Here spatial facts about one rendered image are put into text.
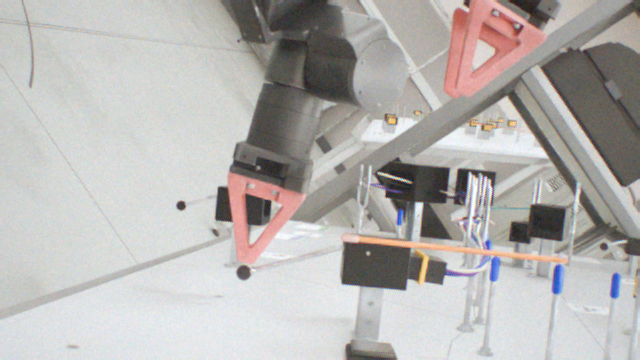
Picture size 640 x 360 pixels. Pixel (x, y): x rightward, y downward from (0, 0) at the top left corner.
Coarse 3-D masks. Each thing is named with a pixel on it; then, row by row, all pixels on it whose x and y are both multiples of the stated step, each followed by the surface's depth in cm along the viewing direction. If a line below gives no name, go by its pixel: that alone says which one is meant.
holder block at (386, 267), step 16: (400, 240) 69; (352, 256) 67; (368, 256) 67; (384, 256) 67; (400, 256) 67; (352, 272) 67; (368, 272) 67; (384, 272) 67; (400, 272) 67; (384, 288) 67; (400, 288) 67
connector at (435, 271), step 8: (416, 256) 68; (432, 256) 70; (416, 264) 68; (432, 264) 68; (440, 264) 68; (408, 272) 68; (416, 272) 68; (432, 272) 68; (440, 272) 68; (416, 280) 68; (424, 280) 68; (432, 280) 68; (440, 280) 68
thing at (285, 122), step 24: (264, 96) 66; (288, 96) 65; (312, 96) 65; (264, 120) 66; (288, 120) 65; (312, 120) 66; (240, 144) 63; (264, 144) 65; (288, 144) 65; (312, 144) 67; (264, 168) 67; (288, 168) 63; (312, 168) 63
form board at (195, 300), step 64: (192, 256) 104; (448, 256) 129; (64, 320) 65; (128, 320) 67; (192, 320) 70; (256, 320) 72; (320, 320) 75; (384, 320) 78; (448, 320) 81; (512, 320) 84; (576, 320) 87
